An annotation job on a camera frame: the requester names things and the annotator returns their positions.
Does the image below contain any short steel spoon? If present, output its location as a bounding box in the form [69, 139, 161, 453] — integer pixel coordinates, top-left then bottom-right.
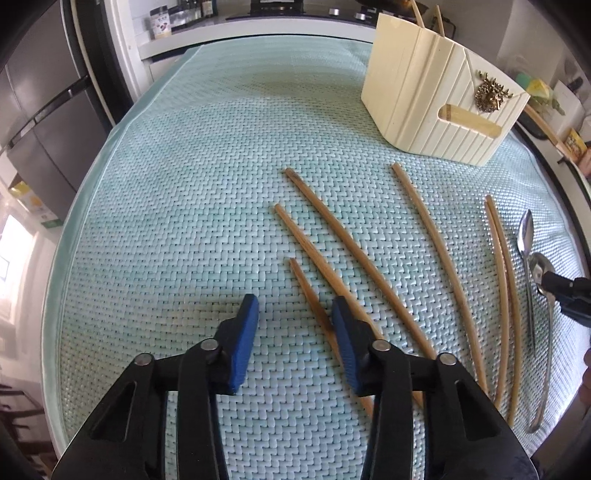
[517, 209, 536, 355]

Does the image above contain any yellow packet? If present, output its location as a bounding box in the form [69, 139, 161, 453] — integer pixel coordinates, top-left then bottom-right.
[566, 129, 588, 162]

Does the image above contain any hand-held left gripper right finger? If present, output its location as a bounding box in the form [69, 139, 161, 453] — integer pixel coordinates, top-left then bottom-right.
[331, 296, 539, 480]

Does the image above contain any black gas stove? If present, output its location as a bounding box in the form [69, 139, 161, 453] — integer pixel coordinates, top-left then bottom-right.
[226, 0, 375, 21]

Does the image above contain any black chair with wooden trim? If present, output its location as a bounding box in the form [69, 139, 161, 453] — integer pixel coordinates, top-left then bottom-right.
[517, 104, 591, 164]

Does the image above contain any yellow green plastic item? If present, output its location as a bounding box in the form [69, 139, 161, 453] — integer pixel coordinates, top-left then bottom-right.
[517, 74, 564, 112]

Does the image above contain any dark grey refrigerator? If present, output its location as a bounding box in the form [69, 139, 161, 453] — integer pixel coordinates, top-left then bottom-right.
[0, 0, 118, 199]

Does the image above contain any jar with dark label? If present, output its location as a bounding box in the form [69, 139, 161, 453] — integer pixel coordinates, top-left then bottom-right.
[148, 4, 172, 38]

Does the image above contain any dark wooden chair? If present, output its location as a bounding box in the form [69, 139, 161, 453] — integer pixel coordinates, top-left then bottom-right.
[0, 383, 56, 476]

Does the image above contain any dark brown wooden chopstick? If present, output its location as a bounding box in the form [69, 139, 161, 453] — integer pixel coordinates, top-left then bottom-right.
[283, 167, 437, 361]
[289, 257, 375, 418]
[274, 204, 424, 409]

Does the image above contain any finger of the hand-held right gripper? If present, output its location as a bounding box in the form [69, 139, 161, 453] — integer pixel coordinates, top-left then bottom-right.
[538, 271, 591, 328]

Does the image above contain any cream ribbed utensil holder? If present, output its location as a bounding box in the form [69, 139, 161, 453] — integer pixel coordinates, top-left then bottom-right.
[360, 13, 531, 167]

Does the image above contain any long steel spoon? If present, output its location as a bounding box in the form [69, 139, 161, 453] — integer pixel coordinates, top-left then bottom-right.
[526, 251, 557, 433]

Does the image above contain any light brown wooden chopstick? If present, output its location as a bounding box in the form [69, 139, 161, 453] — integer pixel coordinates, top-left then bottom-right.
[484, 198, 509, 409]
[392, 162, 489, 395]
[487, 195, 522, 424]

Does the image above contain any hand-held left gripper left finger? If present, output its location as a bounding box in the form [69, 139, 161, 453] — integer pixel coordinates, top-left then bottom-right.
[51, 294, 259, 480]

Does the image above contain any light green woven mat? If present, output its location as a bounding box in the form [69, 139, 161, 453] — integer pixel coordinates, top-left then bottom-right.
[41, 34, 583, 480]

